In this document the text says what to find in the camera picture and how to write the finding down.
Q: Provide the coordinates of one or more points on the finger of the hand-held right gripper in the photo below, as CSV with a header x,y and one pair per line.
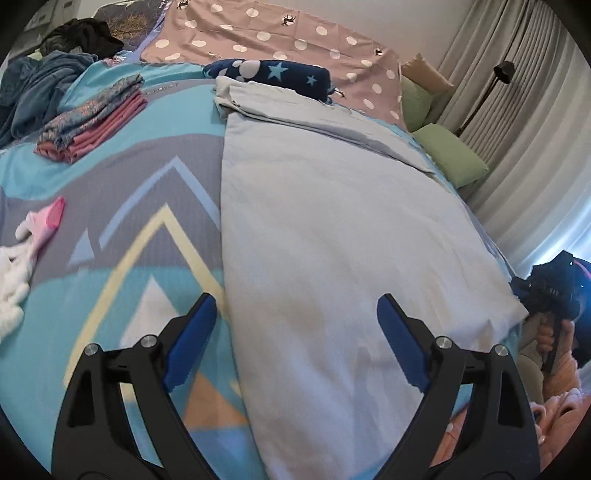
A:
x,y
521,288

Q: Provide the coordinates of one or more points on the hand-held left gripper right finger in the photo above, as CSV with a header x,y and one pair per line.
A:
x,y
401,346

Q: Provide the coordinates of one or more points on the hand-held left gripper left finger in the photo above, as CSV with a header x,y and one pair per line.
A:
x,y
189,346

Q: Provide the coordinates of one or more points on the grey long-sleeve shirt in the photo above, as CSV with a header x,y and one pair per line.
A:
x,y
323,230

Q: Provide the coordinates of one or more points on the dark clothes pile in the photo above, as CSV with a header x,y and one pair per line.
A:
x,y
87,39

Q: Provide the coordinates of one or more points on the person's right hand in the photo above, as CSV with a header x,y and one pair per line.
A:
x,y
545,334

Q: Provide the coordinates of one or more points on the person's pink fleece clothing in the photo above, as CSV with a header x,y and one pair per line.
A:
x,y
563,401

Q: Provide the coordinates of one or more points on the grey pleated curtain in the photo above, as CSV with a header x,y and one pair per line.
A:
x,y
531,138

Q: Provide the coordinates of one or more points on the green pillow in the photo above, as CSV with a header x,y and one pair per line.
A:
x,y
452,152
413,106

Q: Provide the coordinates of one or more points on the white fluffy sock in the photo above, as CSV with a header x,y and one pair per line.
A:
x,y
14,286

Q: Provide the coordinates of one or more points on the pink sock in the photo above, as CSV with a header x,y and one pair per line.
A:
x,y
48,217

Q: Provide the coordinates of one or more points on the blue patterned bed sheet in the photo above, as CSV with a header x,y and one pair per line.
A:
x,y
138,152

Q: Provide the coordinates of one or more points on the black floor lamp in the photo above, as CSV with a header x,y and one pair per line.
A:
x,y
504,71

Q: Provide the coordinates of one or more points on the beige pillow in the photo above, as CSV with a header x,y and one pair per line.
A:
x,y
427,74

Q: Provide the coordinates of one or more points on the folded blue pink patterned cloth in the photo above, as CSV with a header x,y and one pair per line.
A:
x,y
92,110

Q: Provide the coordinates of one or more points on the navy star plush pillow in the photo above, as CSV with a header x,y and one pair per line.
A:
x,y
286,76

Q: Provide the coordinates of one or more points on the teal fleece blanket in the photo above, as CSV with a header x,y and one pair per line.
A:
x,y
41,83

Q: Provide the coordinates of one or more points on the dark patterned headboard cover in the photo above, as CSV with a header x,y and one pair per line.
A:
x,y
134,23

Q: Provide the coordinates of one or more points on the pink polka dot cloth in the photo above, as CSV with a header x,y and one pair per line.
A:
x,y
286,32

